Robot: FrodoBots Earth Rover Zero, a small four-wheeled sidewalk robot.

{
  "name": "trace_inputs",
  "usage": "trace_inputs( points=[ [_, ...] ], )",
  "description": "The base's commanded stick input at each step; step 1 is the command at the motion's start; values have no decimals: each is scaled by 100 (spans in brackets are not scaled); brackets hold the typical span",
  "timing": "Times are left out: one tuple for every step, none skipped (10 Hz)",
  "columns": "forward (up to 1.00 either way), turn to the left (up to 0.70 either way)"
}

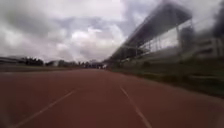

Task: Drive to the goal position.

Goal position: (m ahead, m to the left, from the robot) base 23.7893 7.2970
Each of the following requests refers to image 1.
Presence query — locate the red running track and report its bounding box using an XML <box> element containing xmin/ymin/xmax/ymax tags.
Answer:
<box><xmin>0</xmin><ymin>68</ymin><xmax>224</xmax><ymax>128</ymax></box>

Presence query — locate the grandstand building with roof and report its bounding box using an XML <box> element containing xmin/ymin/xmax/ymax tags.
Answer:
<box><xmin>103</xmin><ymin>1</ymin><xmax>224</xmax><ymax>68</ymax></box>

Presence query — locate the grass field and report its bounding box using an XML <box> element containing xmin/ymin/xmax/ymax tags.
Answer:
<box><xmin>0</xmin><ymin>64</ymin><xmax>85</xmax><ymax>74</ymax></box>

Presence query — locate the row of trees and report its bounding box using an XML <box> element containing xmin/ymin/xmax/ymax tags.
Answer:
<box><xmin>18</xmin><ymin>56</ymin><xmax>105</xmax><ymax>70</ymax></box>

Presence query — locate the grass strip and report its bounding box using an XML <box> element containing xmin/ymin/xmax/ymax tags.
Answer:
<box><xmin>107</xmin><ymin>61</ymin><xmax>224</xmax><ymax>100</ymax></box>

